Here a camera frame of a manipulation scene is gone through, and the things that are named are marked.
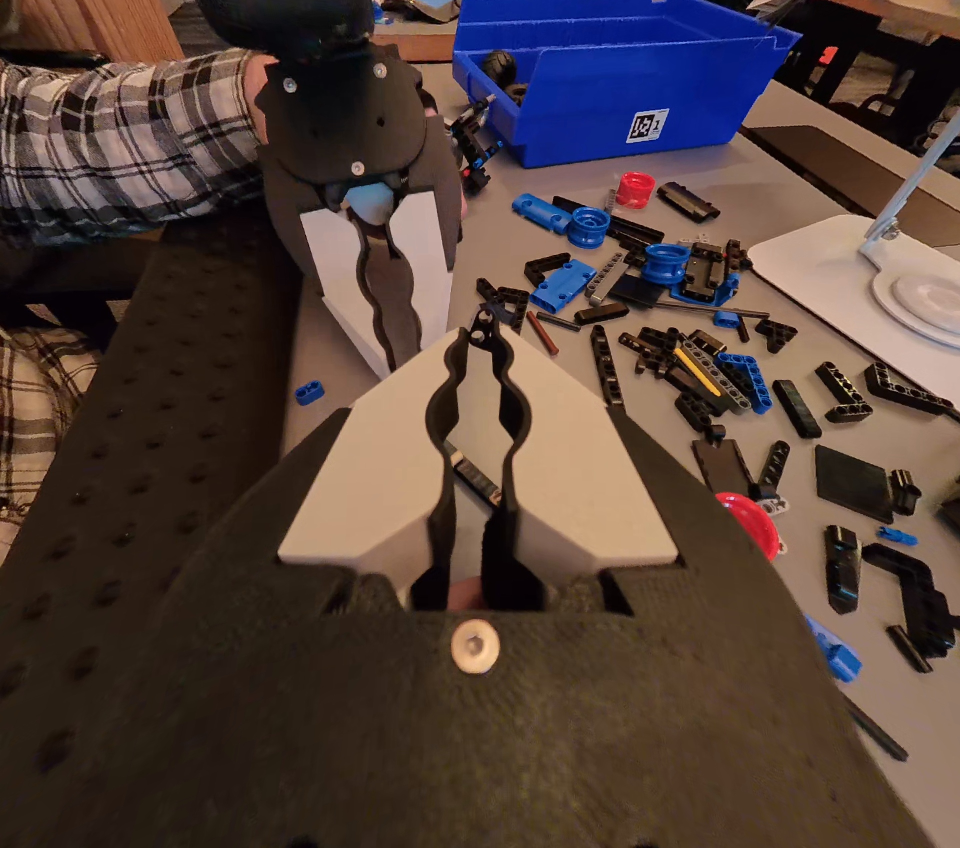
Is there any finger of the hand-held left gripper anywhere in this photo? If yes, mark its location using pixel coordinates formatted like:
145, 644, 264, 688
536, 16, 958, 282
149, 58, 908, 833
384, 188, 456, 354
298, 206, 396, 382

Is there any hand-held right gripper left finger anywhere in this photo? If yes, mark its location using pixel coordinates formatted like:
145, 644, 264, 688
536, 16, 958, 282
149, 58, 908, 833
277, 326, 464, 613

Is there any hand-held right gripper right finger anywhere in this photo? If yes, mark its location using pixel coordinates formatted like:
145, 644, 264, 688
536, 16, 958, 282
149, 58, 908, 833
482, 324, 680, 613

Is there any black pin connector block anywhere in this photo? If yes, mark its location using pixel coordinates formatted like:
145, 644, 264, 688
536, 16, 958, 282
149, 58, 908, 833
465, 305, 505, 348

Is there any person's left forearm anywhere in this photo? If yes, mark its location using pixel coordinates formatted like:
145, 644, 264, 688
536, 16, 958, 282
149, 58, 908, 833
0, 49, 280, 242

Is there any grey desk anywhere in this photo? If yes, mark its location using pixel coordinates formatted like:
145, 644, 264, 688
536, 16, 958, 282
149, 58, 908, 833
281, 0, 960, 848

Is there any grey and black model subassembly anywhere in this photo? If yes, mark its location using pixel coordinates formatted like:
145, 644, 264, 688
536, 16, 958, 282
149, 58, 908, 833
446, 94, 504, 197

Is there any blue curved panel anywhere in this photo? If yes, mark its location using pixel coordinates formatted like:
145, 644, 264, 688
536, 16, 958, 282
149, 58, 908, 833
512, 193, 573, 234

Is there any pile of black and blue bricks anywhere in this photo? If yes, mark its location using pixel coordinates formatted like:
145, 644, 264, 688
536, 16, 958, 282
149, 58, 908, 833
476, 195, 960, 677

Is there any black curved panel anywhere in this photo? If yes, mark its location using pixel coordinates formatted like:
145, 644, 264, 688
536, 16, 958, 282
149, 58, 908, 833
691, 437, 755, 500

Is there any blue rectangular panel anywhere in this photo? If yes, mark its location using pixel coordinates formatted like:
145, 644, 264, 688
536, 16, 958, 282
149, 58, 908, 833
529, 259, 597, 311

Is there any short brown axle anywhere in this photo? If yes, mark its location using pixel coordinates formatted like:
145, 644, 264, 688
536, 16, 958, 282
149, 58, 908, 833
526, 310, 560, 358

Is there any short yellow axle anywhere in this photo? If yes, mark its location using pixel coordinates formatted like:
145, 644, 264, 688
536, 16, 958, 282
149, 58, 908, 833
672, 347, 723, 398

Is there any blue wheel hub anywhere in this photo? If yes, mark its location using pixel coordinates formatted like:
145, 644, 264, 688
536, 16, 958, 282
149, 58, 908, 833
566, 206, 612, 249
642, 242, 690, 287

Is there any long grey beam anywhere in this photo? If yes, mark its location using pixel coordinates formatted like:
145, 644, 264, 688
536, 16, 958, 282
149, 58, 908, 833
678, 338, 751, 414

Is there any blue angled beam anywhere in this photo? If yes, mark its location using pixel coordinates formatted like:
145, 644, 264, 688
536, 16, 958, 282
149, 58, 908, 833
716, 353, 774, 414

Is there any long thin black axle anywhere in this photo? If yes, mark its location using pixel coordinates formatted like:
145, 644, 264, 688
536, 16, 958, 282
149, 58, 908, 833
656, 300, 770, 322

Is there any blue storage bin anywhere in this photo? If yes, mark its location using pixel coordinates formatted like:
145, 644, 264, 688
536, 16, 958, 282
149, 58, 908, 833
452, 0, 802, 170

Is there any black dotted mat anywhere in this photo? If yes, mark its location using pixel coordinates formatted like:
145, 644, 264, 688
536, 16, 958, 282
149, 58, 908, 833
0, 240, 301, 848

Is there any black square panel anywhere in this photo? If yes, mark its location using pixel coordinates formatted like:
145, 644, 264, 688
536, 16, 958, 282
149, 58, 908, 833
813, 444, 895, 525

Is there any black grooved block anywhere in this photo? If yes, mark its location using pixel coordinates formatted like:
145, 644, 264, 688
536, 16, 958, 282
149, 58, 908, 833
656, 182, 721, 223

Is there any blue textured flat panel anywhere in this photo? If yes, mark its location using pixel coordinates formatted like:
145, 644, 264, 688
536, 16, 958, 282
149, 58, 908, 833
804, 611, 864, 684

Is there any person in plaid shirt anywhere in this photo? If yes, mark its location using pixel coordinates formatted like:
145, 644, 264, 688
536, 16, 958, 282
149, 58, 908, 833
0, 326, 102, 564

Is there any black chassis on blue frame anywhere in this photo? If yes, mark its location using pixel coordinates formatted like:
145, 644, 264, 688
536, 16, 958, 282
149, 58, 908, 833
671, 240, 753, 307

